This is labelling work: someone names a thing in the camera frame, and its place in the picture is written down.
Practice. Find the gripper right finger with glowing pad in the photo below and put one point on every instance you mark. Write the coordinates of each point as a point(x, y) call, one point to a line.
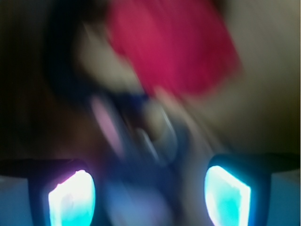
point(253, 189)

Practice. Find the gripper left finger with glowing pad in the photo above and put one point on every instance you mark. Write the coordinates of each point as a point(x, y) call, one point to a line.
point(46, 193)

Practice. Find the gray plush animal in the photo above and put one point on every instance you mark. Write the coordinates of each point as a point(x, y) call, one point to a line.
point(146, 134)

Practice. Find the red crumpled paper ball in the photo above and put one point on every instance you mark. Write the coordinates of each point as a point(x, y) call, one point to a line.
point(182, 46)

